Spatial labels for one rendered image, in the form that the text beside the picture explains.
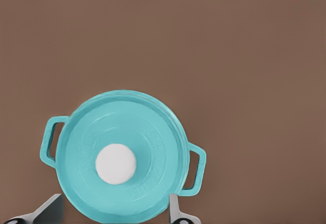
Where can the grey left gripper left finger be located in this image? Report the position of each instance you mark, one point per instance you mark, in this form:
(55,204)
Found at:
(48,211)

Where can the turquoise lid with white knob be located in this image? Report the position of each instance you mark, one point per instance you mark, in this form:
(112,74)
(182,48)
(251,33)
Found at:
(119,157)

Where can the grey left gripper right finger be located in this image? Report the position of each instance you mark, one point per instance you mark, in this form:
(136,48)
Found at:
(174,212)

